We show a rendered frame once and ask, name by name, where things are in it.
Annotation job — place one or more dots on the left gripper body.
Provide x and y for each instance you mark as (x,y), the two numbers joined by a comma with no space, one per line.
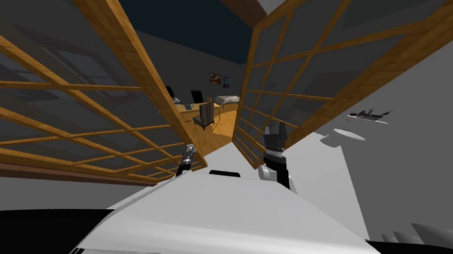
(189,152)

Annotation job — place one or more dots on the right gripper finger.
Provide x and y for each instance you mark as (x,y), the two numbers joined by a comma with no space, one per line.
(282,129)
(269,131)

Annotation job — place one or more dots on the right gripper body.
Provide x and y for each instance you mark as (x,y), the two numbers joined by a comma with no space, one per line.
(275,141)

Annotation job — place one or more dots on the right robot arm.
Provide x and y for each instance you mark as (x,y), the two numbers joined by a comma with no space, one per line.
(277,165)

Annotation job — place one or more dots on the wooden slatted chair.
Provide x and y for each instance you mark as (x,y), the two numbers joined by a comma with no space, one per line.
(205,115)

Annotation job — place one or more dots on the wooden desk with monitors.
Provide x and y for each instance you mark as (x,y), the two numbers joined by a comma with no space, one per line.
(186,107)

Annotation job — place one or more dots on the white bed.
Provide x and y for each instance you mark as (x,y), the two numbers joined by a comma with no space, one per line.
(227,99)

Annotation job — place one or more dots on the wooden lattice door leaf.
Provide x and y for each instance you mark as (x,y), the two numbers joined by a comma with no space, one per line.
(64,103)
(318,69)

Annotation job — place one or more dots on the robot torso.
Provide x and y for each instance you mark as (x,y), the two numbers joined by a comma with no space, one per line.
(228,219)

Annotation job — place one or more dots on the grey model on white shelf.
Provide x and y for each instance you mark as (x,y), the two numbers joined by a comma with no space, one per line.
(369,115)

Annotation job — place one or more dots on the blue wall picture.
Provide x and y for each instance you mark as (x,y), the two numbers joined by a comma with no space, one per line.
(226,82)

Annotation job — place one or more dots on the brown framed wall picture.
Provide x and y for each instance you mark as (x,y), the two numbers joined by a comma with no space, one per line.
(214,78)

